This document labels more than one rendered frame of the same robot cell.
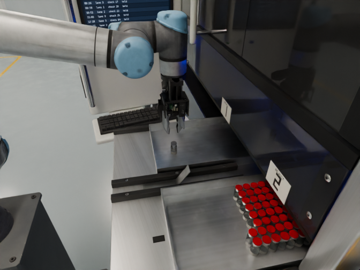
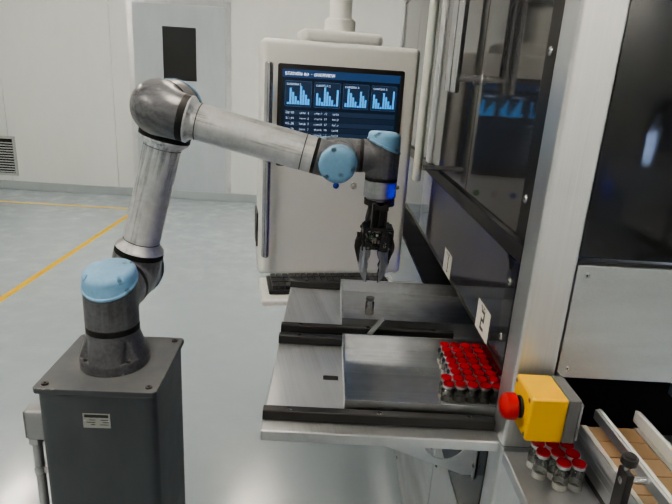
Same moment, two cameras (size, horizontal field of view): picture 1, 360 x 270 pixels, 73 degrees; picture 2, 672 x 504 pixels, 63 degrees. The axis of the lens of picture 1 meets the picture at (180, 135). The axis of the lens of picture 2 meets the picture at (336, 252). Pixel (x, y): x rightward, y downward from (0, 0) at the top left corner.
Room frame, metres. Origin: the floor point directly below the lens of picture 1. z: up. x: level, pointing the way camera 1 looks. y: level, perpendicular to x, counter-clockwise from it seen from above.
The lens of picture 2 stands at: (-0.60, -0.11, 1.44)
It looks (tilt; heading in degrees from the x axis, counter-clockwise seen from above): 17 degrees down; 10
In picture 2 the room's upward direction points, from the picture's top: 4 degrees clockwise
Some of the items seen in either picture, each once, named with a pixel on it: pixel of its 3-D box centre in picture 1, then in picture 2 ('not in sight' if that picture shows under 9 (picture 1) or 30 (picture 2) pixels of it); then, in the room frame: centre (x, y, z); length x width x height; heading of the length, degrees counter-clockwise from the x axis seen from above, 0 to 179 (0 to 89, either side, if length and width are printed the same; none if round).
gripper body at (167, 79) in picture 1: (173, 94); (377, 224); (0.64, 0.02, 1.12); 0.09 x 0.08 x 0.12; 12
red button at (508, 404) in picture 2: not in sight; (512, 406); (0.15, -0.26, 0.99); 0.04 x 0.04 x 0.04; 12
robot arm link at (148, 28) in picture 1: (133, 39); (338, 155); (0.62, 0.11, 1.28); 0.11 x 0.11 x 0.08; 10
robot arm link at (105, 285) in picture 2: not in sight; (112, 292); (0.42, 0.58, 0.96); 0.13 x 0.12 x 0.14; 10
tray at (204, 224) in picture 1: (233, 220); (428, 374); (0.38, -0.14, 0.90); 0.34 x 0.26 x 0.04; 102
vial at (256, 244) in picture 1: (255, 246); (447, 393); (0.30, -0.17, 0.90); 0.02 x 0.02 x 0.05
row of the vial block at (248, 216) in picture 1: (249, 216); (450, 372); (0.39, -0.18, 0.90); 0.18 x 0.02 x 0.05; 12
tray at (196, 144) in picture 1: (199, 142); (406, 306); (0.71, -0.07, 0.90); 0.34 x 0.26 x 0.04; 102
